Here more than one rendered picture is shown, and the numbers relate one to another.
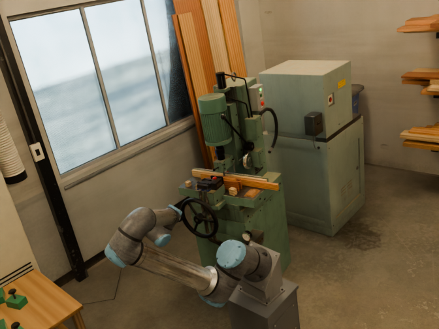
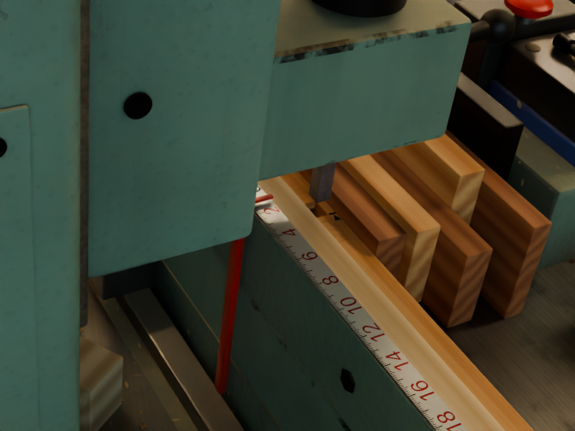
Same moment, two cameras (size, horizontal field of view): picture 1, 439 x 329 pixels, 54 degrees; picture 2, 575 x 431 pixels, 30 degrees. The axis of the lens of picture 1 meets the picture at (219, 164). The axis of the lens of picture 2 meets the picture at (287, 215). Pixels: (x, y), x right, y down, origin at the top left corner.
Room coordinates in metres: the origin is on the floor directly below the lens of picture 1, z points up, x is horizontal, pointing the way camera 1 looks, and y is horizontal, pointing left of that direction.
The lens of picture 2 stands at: (3.13, 0.11, 1.30)
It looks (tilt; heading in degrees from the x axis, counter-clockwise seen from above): 38 degrees down; 198
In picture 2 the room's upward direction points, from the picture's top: 9 degrees clockwise
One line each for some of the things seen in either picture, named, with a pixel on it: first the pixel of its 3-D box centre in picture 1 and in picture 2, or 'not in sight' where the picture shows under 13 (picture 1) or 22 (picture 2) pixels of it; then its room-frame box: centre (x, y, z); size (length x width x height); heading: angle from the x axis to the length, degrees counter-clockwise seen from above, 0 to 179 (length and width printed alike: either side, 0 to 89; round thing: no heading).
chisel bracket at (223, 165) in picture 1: (224, 164); (305, 81); (2.69, -0.03, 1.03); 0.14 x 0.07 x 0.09; 143
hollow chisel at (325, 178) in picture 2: not in sight; (325, 160); (2.67, -0.02, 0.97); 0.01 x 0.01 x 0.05; 53
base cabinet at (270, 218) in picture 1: (243, 239); not in sight; (2.77, -0.09, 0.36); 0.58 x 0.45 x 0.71; 143
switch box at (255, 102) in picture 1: (257, 97); not in sight; (2.84, -0.32, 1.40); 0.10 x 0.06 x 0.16; 143
